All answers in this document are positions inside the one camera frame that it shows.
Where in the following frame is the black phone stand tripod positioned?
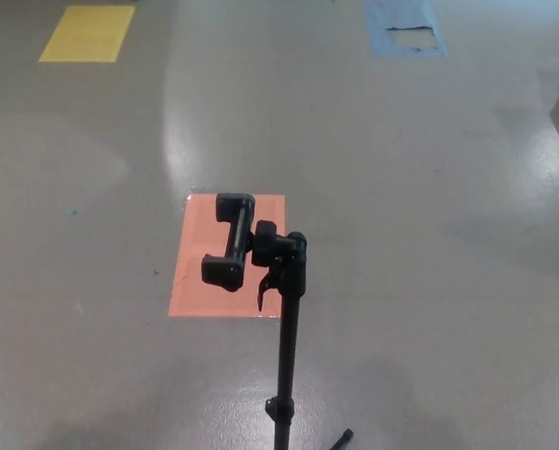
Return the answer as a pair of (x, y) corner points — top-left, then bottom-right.
(200, 192), (355, 450)

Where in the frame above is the orange floor marking sheet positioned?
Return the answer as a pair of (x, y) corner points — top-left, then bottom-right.
(167, 193), (287, 319)

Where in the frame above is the torn blue floor marking sheet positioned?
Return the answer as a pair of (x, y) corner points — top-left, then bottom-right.
(362, 0), (450, 59)

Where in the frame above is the yellow floor marking sheet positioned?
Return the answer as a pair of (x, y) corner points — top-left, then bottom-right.
(38, 5), (136, 64)

